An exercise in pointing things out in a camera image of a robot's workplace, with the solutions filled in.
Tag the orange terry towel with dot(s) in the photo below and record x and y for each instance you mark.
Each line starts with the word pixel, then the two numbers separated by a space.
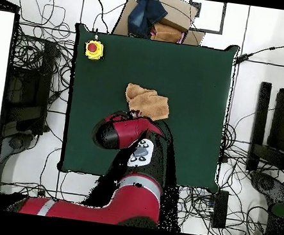
pixel 146 100

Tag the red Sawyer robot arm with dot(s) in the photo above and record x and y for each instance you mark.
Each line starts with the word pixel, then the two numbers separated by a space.
pixel 132 207

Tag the yellow emergency stop button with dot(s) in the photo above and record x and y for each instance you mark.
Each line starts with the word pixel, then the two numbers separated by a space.
pixel 94 50

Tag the folded orange towel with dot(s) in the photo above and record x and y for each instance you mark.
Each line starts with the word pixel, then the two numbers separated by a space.
pixel 166 32

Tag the blue jeans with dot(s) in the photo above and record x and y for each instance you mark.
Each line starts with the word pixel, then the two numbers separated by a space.
pixel 145 14

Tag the black stand base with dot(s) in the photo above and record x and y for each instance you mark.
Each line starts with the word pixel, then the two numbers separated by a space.
pixel 261 112
pixel 46 71

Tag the brown cardboard box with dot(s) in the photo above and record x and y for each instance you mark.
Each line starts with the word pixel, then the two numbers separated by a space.
pixel 179 13

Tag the black power strip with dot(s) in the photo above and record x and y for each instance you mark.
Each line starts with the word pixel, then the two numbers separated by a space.
pixel 220 210

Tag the black pedestal foot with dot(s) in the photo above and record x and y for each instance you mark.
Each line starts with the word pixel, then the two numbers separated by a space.
pixel 265 184
pixel 15 142

